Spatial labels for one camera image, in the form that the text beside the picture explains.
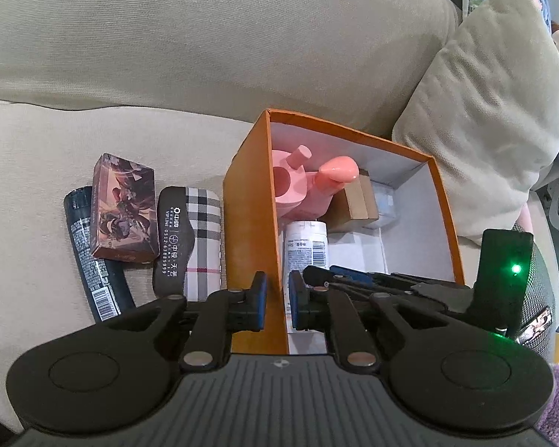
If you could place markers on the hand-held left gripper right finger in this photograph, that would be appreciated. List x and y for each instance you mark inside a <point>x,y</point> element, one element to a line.
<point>298,302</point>

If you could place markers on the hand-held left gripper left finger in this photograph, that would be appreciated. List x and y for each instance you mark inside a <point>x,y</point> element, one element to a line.
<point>260,302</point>

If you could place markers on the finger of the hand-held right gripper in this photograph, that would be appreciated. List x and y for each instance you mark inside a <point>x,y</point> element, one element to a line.
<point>316,275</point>
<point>354,274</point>

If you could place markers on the white tube bottle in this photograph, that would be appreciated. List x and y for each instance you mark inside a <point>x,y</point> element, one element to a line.
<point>307,247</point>

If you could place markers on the small brown box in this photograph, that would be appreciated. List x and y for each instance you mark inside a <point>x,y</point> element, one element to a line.
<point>354,202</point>

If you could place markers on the clear plastic box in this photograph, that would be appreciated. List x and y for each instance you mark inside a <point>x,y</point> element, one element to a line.
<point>383,205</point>

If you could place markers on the plaid glasses case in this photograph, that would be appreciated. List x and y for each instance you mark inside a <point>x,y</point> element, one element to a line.
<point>200,233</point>

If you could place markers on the pink cup holder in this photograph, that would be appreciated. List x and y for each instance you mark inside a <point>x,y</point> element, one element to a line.
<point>289,186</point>

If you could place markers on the pink pump bottle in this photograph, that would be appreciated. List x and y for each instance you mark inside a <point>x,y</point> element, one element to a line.
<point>335,172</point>

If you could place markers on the orange cardboard box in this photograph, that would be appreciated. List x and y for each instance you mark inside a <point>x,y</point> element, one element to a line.
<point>251,195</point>

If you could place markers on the dark blue bottle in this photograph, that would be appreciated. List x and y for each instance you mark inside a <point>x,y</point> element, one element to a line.
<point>98,284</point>

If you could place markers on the illustrated brown card box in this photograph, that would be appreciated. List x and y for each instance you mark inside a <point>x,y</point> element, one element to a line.
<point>121,209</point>

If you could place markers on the beige pillow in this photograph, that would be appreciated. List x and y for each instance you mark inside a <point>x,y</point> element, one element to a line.
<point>484,102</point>

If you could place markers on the beige sofa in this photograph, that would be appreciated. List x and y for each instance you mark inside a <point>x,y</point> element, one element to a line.
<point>167,56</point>

